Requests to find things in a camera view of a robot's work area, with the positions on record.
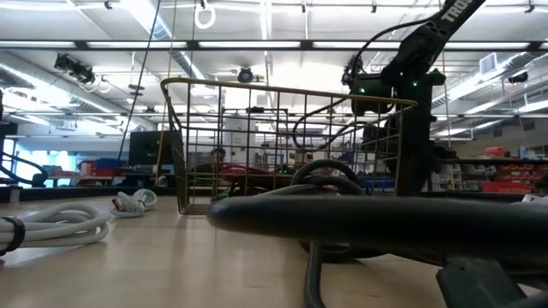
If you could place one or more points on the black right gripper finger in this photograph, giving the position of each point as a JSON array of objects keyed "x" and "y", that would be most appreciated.
[
  {"x": 406, "y": 179},
  {"x": 422, "y": 179}
]

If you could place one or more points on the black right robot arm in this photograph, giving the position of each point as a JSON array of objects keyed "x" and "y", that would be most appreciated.
[{"x": 424, "y": 43}]

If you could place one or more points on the shelf with storage bins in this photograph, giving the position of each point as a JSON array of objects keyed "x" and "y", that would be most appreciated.
[{"x": 492, "y": 175}]

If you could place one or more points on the black ceiling device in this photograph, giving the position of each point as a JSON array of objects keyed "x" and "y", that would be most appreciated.
[
  {"x": 75, "y": 68},
  {"x": 352, "y": 64}
]

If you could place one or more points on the white round pillar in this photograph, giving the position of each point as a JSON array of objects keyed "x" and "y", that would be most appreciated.
[{"x": 240, "y": 141}]

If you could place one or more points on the person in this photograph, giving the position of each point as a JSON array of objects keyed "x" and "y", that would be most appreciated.
[{"x": 218, "y": 156}]

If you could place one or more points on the black cabinet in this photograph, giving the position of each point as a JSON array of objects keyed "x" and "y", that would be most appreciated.
[{"x": 150, "y": 147}]

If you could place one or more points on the red and blue crates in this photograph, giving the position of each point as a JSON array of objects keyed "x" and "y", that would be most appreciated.
[{"x": 100, "y": 167}]

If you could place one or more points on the black chair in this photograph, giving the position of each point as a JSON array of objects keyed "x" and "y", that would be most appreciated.
[{"x": 43, "y": 175}]

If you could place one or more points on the black dome camera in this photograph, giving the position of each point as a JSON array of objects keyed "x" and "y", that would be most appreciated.
[{"x": 245, "y": 75}]

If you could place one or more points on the black aluminium table frame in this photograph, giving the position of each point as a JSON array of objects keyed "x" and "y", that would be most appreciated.
[{"x": 64, "y": 193}]

